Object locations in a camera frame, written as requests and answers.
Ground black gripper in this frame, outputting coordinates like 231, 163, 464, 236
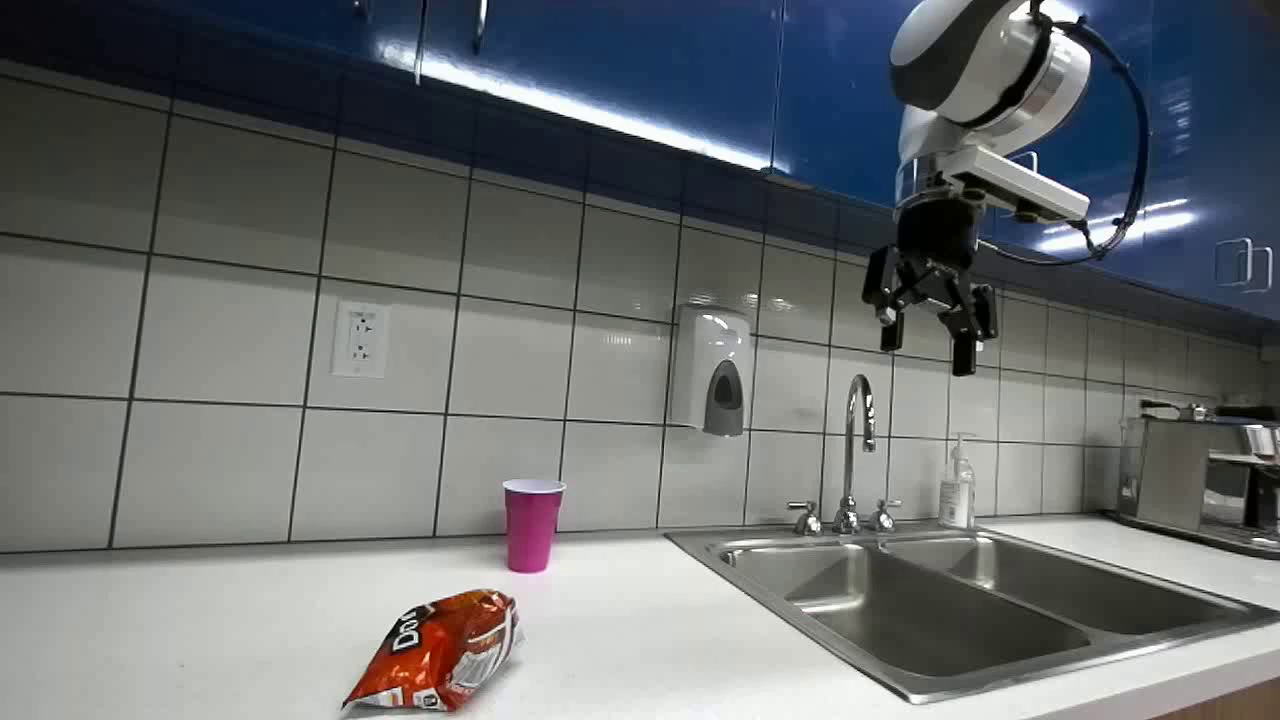
858, 192, 1005, 382

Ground orange Doritos snack packet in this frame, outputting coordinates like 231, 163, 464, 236
340, 587, 523, 716

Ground stainless steel double sink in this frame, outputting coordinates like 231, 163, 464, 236
667, 519, 1280, 708

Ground chrome faucet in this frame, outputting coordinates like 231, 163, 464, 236
831, 374, 883, 537

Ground clear pump soap bottle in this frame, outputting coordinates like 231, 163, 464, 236
934, 431, 980, 532

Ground stainless steel countertop appliance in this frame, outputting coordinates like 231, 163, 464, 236
1116, 396, 1280, 562

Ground pink plastic cup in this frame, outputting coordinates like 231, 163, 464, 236
499, 476, 567, 578

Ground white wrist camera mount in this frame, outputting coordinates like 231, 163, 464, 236
926, 135, 1097, 229

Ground white wall soap dispenser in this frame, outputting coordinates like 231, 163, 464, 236
662, 301, 759, 440

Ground glossy blue wall cabinets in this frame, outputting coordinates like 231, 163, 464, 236
0, 0, 1280, 340

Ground white wall power outlet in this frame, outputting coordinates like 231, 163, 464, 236
331, 301, 393, 386

